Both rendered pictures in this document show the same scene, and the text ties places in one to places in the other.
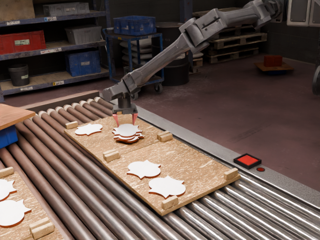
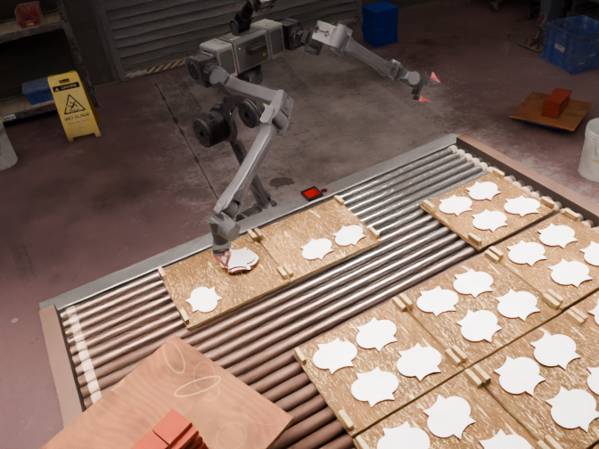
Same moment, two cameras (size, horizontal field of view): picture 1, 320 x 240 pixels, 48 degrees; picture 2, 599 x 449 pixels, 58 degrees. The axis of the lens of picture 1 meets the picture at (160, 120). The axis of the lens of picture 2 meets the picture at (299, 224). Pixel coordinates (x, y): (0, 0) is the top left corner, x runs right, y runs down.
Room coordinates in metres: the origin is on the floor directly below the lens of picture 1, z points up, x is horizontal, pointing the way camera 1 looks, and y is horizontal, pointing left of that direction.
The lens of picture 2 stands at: (0.92, 1.65, 2.34)
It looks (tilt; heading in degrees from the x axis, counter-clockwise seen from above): 38 degrees down; 280
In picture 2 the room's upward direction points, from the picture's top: 8 degrees counter-clockwise
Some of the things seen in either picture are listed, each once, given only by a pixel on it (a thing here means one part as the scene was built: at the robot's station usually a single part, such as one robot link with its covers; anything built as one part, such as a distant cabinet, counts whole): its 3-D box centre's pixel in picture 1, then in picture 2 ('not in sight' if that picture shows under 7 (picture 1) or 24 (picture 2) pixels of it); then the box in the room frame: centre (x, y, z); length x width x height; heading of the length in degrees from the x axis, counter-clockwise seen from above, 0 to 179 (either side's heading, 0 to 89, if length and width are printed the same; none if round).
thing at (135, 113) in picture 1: (129, 116); not in sight; (1.51, 0.14, 1.02); 0.07 x 0.07 x 0.09; 10
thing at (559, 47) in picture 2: not in sight; (577, 44); (-1.04, -3.75, 0.19); 0.50 x 0.41 x 0.37; 112
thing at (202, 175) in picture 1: (168, 169); (315, 237); (1.17, -0.02, 0.93); 0.41 x 0.35 x 0.02; 34
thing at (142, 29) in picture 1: (134, 25); not in sight; (5.00, 0.28, 0.96); 0.50 x 0.38 x 0.21; 44
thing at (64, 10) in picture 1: (66, 9); not in sight; (5.68, 1.34, 1.16); 0.60 x 0.40 x 0.15; 121
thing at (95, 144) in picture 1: (115, 134); (222, 277); (1.51, 0.21, 0.93); 0.41 x 0.35 x 0.02; 35
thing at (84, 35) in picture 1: (84, 34); not in sight; (5.79, 1.15, 0.76); 0.50 x 0.36 x 0.24; 125
